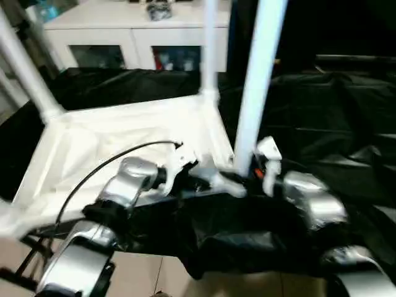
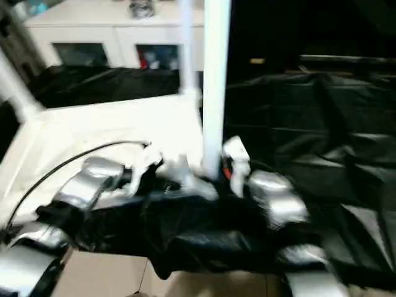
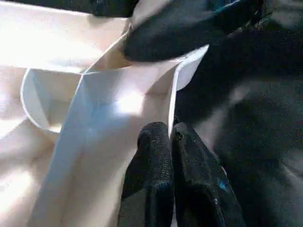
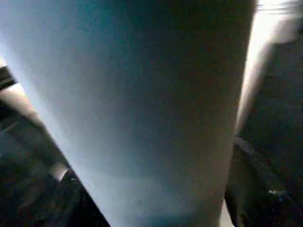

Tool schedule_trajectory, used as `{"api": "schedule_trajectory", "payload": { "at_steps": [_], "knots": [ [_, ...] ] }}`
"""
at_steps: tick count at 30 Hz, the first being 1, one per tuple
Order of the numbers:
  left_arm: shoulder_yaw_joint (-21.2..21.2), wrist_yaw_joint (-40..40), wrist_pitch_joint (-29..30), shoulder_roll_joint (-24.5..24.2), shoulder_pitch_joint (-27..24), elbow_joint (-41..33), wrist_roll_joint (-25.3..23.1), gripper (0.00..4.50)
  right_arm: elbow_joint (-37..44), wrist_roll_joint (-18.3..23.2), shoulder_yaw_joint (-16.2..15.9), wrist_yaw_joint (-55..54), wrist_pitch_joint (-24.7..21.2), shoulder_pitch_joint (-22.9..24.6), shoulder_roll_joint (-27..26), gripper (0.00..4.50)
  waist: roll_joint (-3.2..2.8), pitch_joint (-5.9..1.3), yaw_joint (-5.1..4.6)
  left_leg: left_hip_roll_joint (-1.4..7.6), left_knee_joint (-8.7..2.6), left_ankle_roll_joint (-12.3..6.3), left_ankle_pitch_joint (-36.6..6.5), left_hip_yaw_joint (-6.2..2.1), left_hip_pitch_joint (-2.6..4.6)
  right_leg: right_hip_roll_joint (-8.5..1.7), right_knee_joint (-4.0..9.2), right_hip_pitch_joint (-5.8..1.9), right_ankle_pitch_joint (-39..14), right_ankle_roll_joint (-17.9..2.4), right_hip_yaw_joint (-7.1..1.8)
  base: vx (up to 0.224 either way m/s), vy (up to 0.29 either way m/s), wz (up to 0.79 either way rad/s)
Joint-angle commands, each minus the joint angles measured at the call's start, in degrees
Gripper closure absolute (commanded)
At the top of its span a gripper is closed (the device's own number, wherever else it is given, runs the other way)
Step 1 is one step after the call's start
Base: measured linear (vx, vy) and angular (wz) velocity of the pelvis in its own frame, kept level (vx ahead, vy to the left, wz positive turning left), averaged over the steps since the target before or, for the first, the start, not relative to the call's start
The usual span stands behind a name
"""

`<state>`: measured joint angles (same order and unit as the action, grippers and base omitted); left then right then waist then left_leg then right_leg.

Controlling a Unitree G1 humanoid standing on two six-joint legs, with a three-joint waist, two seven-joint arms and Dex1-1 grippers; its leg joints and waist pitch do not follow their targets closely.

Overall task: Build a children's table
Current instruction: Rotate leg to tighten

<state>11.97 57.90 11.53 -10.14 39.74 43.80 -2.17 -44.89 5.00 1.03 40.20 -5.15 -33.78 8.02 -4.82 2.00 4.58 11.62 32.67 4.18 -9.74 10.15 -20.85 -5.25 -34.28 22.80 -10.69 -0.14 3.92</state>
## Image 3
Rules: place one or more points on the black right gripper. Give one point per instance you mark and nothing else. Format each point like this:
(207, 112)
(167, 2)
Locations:
(236, 11)

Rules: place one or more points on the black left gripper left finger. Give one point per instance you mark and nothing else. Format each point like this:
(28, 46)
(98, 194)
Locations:
(151, 175)

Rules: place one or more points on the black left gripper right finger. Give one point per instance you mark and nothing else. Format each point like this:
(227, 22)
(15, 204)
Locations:
(201, 184)

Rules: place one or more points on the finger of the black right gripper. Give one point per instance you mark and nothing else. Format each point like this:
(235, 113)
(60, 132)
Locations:
(113, 7)

